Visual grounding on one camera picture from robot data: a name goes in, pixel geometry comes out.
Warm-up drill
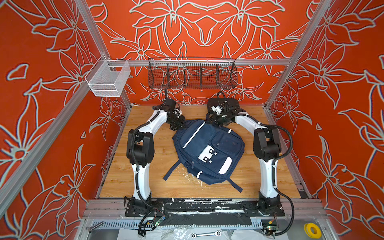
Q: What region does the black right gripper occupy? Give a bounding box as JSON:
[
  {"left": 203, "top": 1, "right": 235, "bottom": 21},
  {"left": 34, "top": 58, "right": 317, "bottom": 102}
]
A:
[{"left": 205, "top": 111, "right": 230, "bottom": 127}]

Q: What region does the navy blue student backpack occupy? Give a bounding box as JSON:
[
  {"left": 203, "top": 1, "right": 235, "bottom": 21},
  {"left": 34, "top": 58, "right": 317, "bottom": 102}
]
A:
[{"left": 163, "top": 120, "right": 245, "bottom": 193}]

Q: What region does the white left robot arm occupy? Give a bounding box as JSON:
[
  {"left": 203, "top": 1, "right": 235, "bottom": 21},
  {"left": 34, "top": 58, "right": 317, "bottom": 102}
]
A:
[{"left": 127, "top": 99, "right": 185, "bottom": 209}]

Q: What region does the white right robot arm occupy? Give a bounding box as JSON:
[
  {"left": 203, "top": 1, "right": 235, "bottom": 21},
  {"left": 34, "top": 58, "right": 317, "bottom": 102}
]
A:
[{"left": 206, "top": 98, "right": 293, "bottom": 216}]

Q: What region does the black plastic tool case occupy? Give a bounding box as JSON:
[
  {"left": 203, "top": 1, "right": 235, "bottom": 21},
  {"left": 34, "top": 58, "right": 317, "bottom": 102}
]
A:
[{"left": 207, "top": 98, "right": 240, "bottom": 115}]

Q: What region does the silver combination wrench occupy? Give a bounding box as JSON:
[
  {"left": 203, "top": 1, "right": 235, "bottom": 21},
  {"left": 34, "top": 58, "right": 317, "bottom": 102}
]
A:
[{"left": 191, "top": 231, "right": 222, "bottom": 239}]

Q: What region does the yellow tape roll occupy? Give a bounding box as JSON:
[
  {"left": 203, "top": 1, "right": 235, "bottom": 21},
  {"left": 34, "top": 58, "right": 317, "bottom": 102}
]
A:
[{"left": 304, "top": 223, "right": 322, "bottom": 239}]

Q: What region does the black wire wall basket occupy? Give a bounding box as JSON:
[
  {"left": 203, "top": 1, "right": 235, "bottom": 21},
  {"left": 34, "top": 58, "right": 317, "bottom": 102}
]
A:
[{"left": 148, "top": 57, "right": 238, "bottom": 90}]

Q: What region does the white wire wall basket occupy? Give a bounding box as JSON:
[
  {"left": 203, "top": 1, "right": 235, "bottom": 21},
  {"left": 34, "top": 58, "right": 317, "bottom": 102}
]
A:
[{"left": 85, "top": 55, "right": 131, "bottom": 97}]

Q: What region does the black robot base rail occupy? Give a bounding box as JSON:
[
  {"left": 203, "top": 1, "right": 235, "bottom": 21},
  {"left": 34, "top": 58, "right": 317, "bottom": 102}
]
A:
[{"left": 124, "top": 197, "right": 285, "bottom": 217}]

